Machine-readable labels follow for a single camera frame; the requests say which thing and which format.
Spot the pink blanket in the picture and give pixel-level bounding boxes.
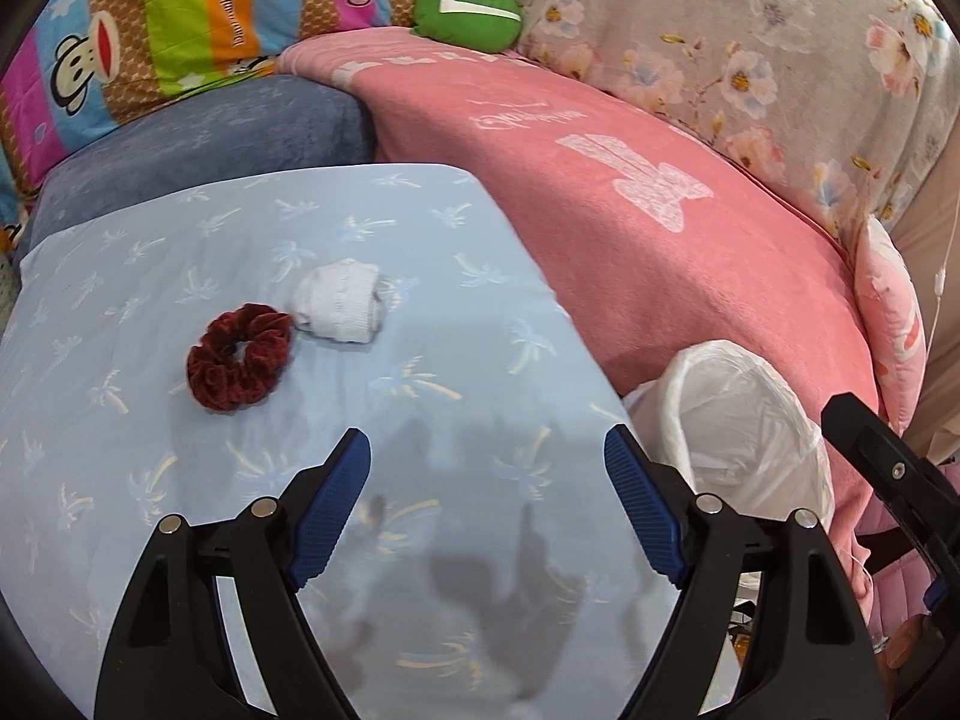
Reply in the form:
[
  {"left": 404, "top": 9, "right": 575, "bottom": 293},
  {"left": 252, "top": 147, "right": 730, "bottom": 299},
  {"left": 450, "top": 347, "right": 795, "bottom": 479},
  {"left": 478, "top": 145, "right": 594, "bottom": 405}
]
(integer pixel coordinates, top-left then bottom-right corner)
[{"left": 277, "top": 26, "right": 890, "bottom": 533}]

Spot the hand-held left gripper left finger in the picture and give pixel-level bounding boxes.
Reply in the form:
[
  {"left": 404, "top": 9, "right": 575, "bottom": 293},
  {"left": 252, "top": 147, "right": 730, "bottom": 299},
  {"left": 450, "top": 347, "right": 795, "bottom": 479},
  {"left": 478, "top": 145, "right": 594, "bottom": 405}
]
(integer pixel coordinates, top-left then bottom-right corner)
[{"left": 94, "top": 426, "right": 374, "bottom": 720}]

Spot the white plastic bag bin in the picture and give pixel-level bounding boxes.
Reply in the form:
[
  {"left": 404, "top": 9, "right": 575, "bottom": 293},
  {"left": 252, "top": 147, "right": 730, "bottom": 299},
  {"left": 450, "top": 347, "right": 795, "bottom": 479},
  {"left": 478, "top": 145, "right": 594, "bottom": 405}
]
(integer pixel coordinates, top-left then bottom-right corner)
[{"left": 622, "top": 340, "right": 837, "bottom": 535}]

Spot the dark red velvet scrunchie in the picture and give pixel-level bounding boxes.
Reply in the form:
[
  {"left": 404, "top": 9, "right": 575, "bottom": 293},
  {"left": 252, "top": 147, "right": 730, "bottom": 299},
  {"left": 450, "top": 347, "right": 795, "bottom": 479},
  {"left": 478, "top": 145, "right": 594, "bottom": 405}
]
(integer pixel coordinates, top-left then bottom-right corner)
[{"left": 186, "top": 302, "right": 295, "bottom": 412}]

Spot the white cable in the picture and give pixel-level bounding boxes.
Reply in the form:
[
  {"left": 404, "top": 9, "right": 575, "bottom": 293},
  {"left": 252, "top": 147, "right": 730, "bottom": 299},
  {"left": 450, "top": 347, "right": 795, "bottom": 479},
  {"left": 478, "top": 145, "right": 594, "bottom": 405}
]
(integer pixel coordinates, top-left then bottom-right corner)
[{"left": 924, "top": 236, "right": 953, "bottom": 361}]

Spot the blue-grey pillow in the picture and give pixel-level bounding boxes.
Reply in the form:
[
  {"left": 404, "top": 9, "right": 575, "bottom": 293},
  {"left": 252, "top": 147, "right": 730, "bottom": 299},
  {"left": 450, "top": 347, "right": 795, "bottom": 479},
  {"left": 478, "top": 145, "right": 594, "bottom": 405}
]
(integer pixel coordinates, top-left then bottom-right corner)
[{"left": 11, "top": 73, "right": 374, "bottom": 260}]

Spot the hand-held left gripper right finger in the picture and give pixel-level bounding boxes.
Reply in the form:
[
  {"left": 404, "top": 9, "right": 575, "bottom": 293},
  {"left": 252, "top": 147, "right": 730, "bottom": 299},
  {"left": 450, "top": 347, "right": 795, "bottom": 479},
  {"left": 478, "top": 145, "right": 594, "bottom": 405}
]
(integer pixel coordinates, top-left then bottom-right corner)
[{"left": 602, "top": 424, "right": 890, "bottom": 720}]

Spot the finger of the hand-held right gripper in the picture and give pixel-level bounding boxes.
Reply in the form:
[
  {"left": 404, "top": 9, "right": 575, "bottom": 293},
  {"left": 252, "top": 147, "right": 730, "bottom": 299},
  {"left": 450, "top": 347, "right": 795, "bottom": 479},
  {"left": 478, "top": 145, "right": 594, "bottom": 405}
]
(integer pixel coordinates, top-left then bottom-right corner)
[{"left": 821, "top": 390, "right": 929, "bottom": 505}]

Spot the pink fleece cloth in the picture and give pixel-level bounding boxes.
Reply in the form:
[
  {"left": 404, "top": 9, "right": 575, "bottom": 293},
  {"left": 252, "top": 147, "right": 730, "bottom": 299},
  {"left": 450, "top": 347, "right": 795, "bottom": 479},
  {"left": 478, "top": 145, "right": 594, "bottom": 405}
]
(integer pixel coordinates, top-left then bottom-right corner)
[{"left": 855, "top": 465, "right": 960, "bottom": 632}]

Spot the pink printed pillow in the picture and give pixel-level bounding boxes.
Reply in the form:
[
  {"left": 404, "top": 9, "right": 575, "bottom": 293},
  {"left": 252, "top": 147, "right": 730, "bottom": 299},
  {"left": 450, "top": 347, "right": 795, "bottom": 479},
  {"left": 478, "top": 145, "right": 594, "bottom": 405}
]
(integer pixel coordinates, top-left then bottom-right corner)
[{"left": 855, "top": 217, "right": 925, "bottom": 436}]

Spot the floral quilt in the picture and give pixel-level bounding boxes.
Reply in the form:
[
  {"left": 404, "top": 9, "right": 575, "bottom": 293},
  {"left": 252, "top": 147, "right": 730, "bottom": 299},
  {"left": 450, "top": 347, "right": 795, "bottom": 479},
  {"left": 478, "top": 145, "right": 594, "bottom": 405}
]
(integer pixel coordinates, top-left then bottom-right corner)
[{"left": 450, "top": 0, "right": 960, "bottom": 242}]

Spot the white ribbed sock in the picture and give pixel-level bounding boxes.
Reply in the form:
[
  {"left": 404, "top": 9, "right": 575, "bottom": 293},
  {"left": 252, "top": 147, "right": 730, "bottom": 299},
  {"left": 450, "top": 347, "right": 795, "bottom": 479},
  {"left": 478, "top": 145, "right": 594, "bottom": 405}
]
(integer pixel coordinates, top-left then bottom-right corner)
[{"left": 289, "top": 259, "right": 385, "bottom": 346}]

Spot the green cushion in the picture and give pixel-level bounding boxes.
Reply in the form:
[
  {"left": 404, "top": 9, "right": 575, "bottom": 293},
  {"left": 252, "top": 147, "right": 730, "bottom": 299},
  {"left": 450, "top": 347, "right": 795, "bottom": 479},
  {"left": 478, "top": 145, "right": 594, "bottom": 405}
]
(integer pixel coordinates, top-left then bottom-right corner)
[{"left": 412, "top": 0, "right": 524, "bottom": 55}]

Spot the colourful monkey print quilt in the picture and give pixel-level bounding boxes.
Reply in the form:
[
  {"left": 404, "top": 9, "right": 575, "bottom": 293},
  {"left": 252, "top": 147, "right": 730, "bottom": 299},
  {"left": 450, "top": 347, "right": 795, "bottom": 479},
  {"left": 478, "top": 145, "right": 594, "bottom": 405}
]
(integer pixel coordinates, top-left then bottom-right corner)
[{"left": 0, "top": 0, "right": 458, "bottom": 256}]

